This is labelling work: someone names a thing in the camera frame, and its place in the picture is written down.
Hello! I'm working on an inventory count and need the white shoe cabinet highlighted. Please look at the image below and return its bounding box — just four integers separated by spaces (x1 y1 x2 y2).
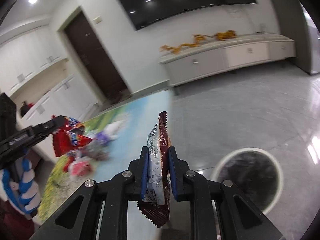
1 27 99 127

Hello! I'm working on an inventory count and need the golden dragon figure left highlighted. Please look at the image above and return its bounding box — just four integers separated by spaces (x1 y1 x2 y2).
159 34 215 54

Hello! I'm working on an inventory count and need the white grey crumpled bag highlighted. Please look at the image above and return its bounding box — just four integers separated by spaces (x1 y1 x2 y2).
95 120 125 145

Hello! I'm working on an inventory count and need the brown snack wrapper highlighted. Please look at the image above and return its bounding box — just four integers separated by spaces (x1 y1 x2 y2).
137 111 171 228

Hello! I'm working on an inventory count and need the pink red crumpled wrapper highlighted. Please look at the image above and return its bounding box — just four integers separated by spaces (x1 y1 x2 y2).
62 156 92 179

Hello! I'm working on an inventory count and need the dark brown entrance door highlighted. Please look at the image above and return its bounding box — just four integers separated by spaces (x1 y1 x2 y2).
64 12 127 104

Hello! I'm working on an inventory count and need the black bag on shelf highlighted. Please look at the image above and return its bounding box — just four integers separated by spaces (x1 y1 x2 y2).
20 101 34 117

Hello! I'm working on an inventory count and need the red snack wrapper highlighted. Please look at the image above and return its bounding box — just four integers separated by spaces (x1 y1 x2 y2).
52 115 93 157

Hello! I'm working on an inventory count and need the blue white gloved hand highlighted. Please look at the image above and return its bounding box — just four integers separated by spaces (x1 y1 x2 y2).
1 157 41 220

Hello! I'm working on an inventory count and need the golden dragon figure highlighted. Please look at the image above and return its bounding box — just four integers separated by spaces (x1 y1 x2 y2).
214 30 237 41
159 34 215 54

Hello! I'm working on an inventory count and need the golden dragon figure right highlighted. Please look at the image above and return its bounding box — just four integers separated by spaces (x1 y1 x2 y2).
214 30 237 41

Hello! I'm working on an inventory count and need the white tv cabinet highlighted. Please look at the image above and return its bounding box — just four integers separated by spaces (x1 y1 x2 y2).
159 33 296 87

